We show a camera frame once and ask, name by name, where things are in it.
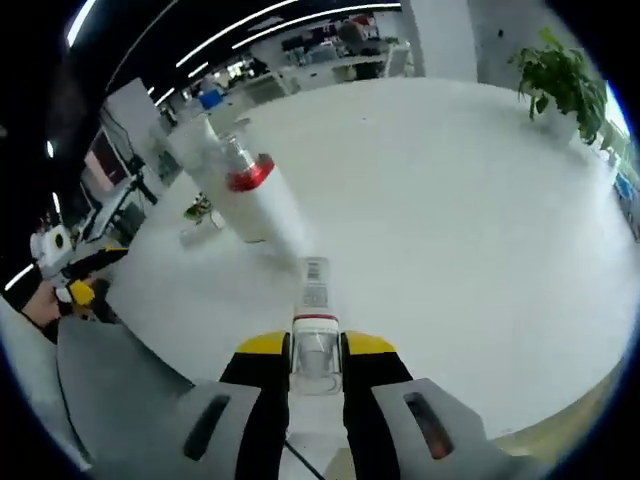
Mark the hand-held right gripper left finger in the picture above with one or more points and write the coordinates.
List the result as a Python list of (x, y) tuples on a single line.
[(265, 400)]

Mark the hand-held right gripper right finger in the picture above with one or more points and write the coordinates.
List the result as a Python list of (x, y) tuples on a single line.
[(370, 400)]

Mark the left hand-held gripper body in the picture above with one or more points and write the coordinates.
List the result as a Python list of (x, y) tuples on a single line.
[(49, 250)]

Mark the small red-label skincare bottle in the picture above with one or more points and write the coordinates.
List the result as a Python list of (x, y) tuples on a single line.
[(200, 239), (316, 340)]

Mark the white skincare cream tube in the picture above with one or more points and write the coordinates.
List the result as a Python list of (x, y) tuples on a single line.
[(195, 150)]

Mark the red-collared white skincare bottle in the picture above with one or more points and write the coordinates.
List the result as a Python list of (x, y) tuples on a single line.
[(280, 215)]

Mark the blue storage box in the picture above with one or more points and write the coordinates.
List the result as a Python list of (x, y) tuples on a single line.
[(211, 100)]

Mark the person's left hand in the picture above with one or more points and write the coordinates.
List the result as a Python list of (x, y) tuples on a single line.
[(42, 312)]

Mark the grey mesh chair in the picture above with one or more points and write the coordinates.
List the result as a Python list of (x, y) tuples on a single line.
[(115, 370)]

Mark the pink screen monitor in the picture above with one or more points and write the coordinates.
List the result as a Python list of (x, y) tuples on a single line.
[(107, 162)]

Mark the green and black sachet packet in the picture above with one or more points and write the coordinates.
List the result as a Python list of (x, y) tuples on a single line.
[(200, 210)]

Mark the ceiling light strip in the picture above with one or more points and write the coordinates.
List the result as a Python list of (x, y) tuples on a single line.
[(310, 27), (280, 27), (80, 22)]

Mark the white plant pot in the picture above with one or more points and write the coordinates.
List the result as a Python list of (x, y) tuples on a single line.
[(559, 127)]

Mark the green potted plant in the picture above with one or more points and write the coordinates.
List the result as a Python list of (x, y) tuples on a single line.
[(560, 80)]

